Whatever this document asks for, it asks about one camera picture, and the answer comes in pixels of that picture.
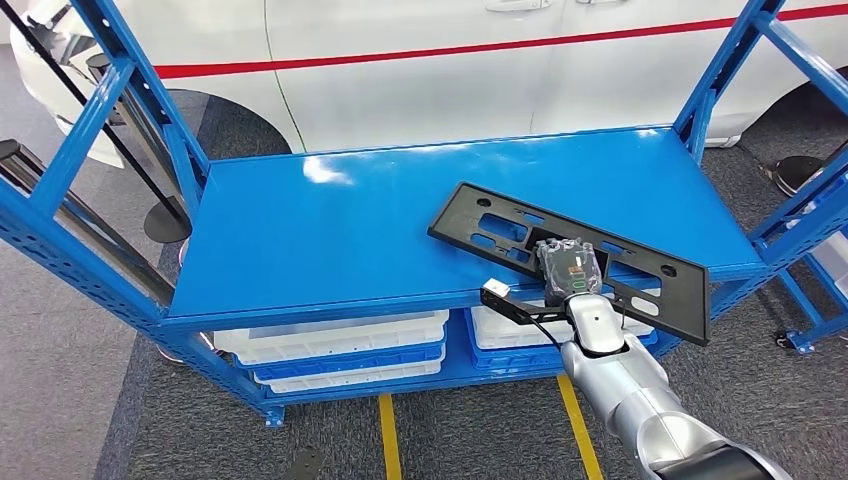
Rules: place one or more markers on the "black plastic frame part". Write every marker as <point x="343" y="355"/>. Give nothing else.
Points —
<point x="682" y="298"/>

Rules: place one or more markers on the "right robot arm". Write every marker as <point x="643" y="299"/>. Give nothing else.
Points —
<point x="629" y="391"/>

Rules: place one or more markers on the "blue plastic bin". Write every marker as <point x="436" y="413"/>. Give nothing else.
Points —
<point x="331" y="363"/>
<point x="503" y="358"/>

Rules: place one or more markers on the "white car with red stripe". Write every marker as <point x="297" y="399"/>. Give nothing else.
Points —
<point x="397" y="99"/>

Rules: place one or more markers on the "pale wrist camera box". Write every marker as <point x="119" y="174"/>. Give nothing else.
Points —
<point x="496" y="287"/>

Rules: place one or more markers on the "black camera bracket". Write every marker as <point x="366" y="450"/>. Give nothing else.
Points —
<point x="517" y="310"/>

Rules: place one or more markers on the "chrome stanchion post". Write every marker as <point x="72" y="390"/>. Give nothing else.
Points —
<point x="73" y="222"/>

